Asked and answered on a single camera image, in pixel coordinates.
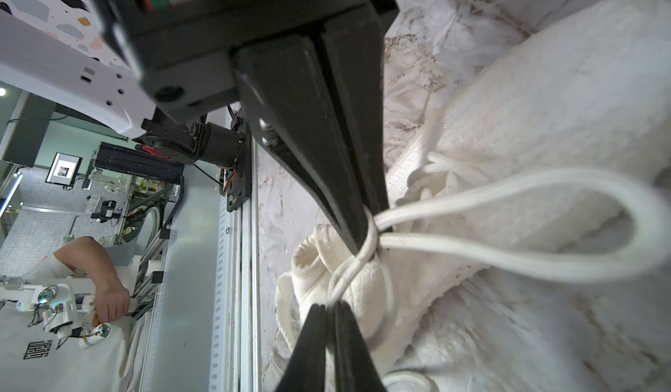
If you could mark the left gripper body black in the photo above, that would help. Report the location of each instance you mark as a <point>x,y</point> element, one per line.
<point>181,50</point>

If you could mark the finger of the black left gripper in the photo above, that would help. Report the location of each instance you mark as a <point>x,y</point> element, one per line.
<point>289,109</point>
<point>349,49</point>

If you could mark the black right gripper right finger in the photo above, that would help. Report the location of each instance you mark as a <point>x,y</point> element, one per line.
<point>353,365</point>

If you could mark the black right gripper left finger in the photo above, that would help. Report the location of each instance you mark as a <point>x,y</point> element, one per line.
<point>307,365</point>

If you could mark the white sneaker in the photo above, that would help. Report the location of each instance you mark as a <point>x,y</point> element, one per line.
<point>527,247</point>

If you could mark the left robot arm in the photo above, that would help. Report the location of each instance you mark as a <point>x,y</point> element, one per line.
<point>36,62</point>

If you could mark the person forearm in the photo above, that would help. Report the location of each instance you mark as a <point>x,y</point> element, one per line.
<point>85,254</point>

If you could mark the person hand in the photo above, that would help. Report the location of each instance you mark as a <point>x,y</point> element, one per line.
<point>111,300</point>

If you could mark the aluminium front rail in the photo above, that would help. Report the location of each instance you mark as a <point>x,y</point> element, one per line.
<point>205,329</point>

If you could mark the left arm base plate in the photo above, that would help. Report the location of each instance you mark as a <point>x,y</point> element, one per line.
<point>240,189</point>

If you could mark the white device with cables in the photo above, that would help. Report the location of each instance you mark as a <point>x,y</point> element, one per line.
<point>61,306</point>

